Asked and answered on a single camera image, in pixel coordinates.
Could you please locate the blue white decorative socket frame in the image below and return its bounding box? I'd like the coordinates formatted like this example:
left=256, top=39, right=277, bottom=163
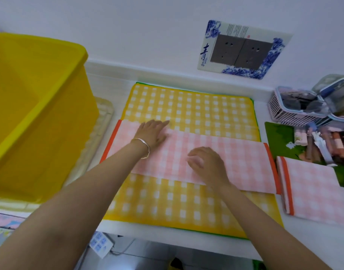
left=197, top=20, right=293, bottom=80

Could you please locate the grey wall socket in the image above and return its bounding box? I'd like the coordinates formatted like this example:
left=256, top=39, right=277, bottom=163
left=235, top=39, right=274, bottom=71
left=210, top=34, right=247, bottom=66

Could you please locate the translucent cream plastic tray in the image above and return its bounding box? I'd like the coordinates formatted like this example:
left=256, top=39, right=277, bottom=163
left=0, top=97, right=115, bottom=213

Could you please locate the white power cable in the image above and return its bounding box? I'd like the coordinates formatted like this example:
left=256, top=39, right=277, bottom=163
left=110, top=235, right=136, bottom=256

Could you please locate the silver bangle bracelet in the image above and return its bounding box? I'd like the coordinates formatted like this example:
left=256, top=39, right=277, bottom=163
left=130, top=138, right=151, bottom=160

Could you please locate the yellow checked cloth green edge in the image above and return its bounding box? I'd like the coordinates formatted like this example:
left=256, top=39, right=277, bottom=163
left=103, top=82, right=284, bottom=240

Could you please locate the clear pouch with blue trim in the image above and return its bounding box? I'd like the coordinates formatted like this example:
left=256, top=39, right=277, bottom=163
left=312, top=74, right=344, bottom=123

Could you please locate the person's right hand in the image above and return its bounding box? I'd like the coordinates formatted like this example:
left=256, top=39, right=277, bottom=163
left=187, top=147, right=232, bottom=189

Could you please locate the pink checked cloth orange edge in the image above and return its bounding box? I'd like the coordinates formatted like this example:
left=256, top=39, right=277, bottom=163
left=100, top=119, right=282, bottom=195

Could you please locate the pile of dark cosmetic cases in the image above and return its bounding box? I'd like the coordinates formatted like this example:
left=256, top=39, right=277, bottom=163
left=280, top=92, right=329, bottom=114

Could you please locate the colourful printed mat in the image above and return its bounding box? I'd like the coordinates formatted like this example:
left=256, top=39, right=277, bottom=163
left=0, top=212, right=26, bottom=254

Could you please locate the folded pink checked cloth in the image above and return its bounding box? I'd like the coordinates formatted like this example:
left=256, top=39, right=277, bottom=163
left=276, top=156, right=344, bottom=227

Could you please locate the yellow plastic storage bin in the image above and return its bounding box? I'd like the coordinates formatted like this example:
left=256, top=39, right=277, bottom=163
left=0, top=32, right=100, bottom=204

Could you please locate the person's left forearm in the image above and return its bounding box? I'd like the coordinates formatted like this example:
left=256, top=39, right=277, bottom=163
left=0, top=141, right=150, bottom=270

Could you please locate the person's left hand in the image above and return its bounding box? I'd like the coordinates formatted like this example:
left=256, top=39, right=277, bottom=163
left=133, top=119, right=170, bottom=151

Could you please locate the row of cosmetic tubes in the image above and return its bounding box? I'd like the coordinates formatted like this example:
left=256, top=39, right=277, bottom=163
left=286, top=122, right=344, bottom=167

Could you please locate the white power strip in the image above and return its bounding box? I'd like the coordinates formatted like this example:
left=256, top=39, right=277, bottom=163
left=89, top=231, right=115, bottom=259

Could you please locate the green tray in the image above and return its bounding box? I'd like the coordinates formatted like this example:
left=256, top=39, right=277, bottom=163
left=264, top=121, right=344, bottom=190

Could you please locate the white slotted plastic basket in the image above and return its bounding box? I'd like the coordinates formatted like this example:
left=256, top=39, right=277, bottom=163
left=268, top=86, right=331, bottom=127

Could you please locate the person's right forearm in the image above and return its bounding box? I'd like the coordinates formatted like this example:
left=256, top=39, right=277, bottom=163
left=211, top=181, right=333, bottom=270

